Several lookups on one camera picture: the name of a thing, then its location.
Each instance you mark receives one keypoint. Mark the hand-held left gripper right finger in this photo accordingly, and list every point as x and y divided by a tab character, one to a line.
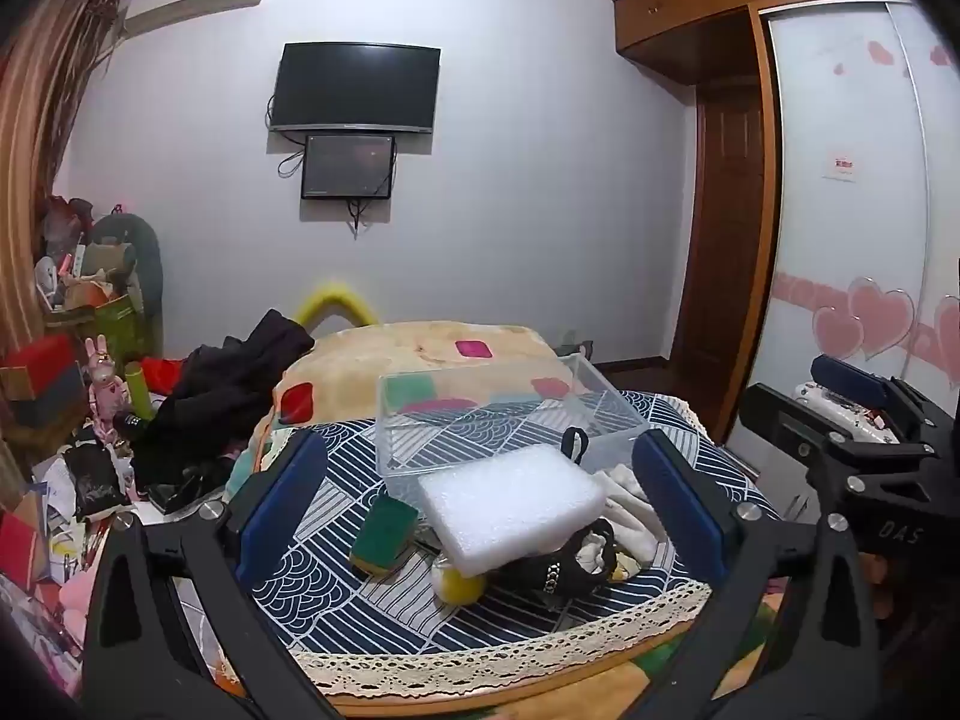
681	504

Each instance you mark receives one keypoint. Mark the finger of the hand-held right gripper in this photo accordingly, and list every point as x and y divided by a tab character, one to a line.
780	424
849	378

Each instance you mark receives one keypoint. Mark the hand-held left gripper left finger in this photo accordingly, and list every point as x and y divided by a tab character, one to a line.
279	499

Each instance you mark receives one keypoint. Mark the white foam block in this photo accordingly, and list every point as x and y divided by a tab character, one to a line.
510	506

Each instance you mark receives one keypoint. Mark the clear plastic box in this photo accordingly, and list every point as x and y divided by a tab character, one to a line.
495	409

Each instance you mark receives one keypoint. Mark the yellow soft ball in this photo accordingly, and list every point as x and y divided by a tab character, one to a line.
459	585

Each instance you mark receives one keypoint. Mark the white cloth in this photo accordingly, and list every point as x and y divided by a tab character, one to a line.
630	514

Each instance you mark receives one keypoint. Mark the green and yellow sponge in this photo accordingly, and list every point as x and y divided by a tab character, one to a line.
384	536

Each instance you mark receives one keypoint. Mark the black clothing pile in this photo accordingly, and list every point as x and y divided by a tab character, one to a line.
217	405

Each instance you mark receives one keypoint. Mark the white heart-print wardrobe door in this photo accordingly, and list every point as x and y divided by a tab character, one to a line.
847	255

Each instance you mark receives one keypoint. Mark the blue white patterned tablecloth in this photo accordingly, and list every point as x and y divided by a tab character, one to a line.
360	615

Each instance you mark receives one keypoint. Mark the black lace garment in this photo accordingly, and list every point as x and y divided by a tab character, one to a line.
555	574

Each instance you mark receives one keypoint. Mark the peach printed blanket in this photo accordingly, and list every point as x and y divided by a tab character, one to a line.
375	360

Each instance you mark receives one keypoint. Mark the green cylinder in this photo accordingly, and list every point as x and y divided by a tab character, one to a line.
139	388

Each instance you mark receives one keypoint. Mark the black plastic bag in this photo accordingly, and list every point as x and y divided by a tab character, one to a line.
94	480

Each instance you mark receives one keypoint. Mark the brown wooden door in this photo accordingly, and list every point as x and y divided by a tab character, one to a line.
720	240

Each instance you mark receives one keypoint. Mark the pink rabbit doll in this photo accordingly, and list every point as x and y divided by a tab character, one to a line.
103	386

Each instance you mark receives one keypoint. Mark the yellow foam arch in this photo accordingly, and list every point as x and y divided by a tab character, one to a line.
334	296

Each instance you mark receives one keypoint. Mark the red and white sticker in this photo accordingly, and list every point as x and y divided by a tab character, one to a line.
841	163

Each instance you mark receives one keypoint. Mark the green cardboard box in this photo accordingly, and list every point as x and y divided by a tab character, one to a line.
105	322

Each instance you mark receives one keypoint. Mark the red box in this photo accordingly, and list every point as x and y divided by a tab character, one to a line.
37	367

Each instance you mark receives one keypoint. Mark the wooden overhead cabinet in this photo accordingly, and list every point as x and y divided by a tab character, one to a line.
675	7

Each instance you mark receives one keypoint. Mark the brown striped curtain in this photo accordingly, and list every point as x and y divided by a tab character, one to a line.
34	165

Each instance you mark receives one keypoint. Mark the small black wall monitor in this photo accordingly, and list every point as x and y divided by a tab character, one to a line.
349	166

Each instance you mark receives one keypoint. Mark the black wall television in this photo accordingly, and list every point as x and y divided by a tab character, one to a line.
354	86

